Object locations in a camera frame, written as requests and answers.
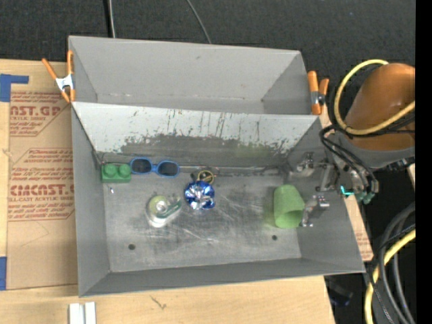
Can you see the white and green tape dispenser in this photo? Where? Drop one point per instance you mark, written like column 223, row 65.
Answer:
column 162, row 211

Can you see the green plastic cup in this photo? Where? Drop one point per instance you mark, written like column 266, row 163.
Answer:
column 287, row 206

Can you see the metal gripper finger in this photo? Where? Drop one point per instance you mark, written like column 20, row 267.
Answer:
column 319, row 204
column 306, row 163

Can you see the green toy building block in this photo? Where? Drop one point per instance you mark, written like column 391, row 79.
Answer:
column 115, row 173

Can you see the blue sunglasses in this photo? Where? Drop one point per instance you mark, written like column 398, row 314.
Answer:
column 155, row 168

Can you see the brown cardboard board red print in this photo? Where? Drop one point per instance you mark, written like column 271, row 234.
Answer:
column 37, row 167

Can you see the grey metal bin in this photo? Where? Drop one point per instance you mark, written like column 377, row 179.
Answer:
column 209, row 245

